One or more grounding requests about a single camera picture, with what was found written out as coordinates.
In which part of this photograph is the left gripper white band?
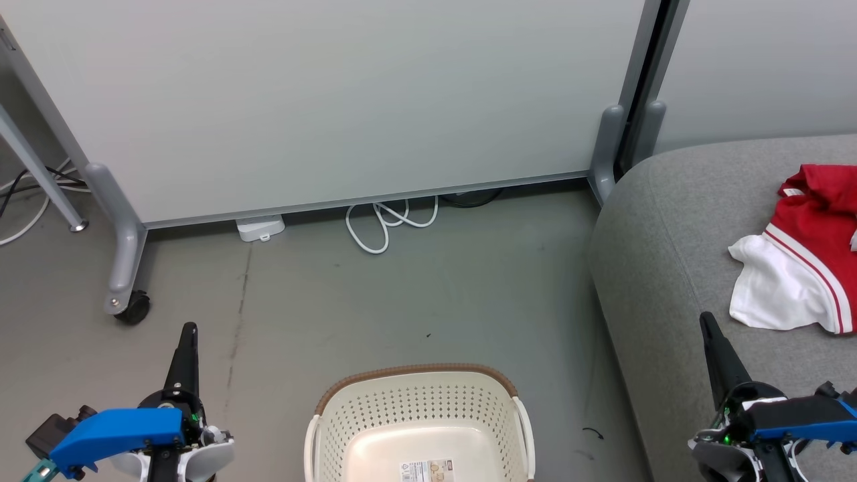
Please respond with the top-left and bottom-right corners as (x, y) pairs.
(110, 322), (236, 482)

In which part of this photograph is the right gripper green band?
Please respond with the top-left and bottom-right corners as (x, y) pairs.
(688, 312), (811, 482)

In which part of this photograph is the red and white jersey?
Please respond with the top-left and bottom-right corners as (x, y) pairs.
(728, 163), (857, 335)

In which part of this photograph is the cream perforated laundry basket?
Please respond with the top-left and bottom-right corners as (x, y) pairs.
(305, 364), (536, 482)

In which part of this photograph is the black castor wheel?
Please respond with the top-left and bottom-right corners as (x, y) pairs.
(114, 290), (151, 327)

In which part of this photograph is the grey fabric sofa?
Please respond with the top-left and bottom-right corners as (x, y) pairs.
(589, 134), (857, 482)

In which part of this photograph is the white power adapter box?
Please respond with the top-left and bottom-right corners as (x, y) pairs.
(236, 214), (286, 243)

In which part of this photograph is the grey metal stand leg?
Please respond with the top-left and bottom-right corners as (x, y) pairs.
(0, 100), (90, 233)

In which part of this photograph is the paper label sticker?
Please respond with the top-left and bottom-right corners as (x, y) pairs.
(400, 459), (455, 482)

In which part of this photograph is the blue right camera mount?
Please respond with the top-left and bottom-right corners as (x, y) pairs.
(747, 395), (857, 448)

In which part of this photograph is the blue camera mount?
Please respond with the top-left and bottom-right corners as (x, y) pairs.
(48, 407), (186, 480)
(747, 395), (857, 448)

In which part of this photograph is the blue left camera mount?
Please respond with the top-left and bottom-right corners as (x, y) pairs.
(48, 407), (186, 480)

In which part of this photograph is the long white floor cable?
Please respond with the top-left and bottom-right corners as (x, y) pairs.
(0, 157), (91, 247)

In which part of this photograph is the white looped power cable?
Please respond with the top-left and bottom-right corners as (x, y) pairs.
(345, 195), (440, 255)

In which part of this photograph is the thin black floor cable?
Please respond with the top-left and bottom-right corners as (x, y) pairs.
(0, 167), (86, 218)

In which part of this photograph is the white partition panel grey frame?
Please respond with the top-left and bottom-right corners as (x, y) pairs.
(0, 0), (664, 317)
(629, 0), (857, 175)

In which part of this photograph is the black cable under partition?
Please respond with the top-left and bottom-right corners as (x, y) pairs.
(442, 189), (504, 209)

